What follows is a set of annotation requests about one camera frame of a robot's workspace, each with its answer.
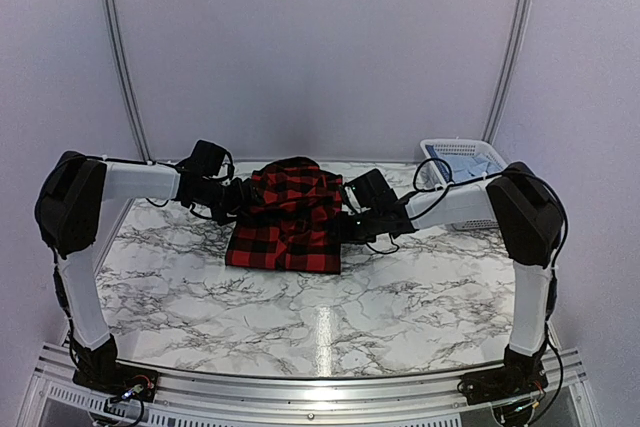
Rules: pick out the right aluminium corner post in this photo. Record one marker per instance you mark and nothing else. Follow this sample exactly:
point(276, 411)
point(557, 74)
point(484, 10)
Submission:
point(513, 48)

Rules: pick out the aluminium front frame rail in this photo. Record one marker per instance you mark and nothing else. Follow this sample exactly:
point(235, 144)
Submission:
point(185, 398)

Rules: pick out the red black plaid shirt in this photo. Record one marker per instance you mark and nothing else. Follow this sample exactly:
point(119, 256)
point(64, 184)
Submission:
point(289, 226)

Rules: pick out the light blue shirt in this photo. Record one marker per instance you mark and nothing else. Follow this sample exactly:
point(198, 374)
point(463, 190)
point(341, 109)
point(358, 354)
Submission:
point(460, 168)

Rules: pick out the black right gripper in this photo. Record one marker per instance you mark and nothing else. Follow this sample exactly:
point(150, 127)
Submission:
point(348, 238)

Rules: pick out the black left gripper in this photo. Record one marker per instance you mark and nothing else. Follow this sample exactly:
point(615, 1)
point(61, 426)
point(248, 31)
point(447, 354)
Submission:
point(242, 196)

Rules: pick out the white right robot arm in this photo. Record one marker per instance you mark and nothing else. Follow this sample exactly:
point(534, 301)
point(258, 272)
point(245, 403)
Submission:
point(531, 218)

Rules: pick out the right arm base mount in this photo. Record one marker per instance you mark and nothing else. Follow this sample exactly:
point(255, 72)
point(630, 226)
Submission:
point(519, 375)

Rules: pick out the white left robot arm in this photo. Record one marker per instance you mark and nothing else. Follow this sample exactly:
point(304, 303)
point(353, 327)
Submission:
point(68, 214)

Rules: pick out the aluminium corner post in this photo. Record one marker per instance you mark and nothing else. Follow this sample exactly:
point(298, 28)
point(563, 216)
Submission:
point(513, 48)
point(125, 81)

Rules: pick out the left aluminium corner post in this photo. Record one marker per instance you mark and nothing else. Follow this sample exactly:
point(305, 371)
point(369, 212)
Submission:
point(125, 81)

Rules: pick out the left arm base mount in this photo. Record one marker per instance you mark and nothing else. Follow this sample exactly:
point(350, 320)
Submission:
point(99, 370)

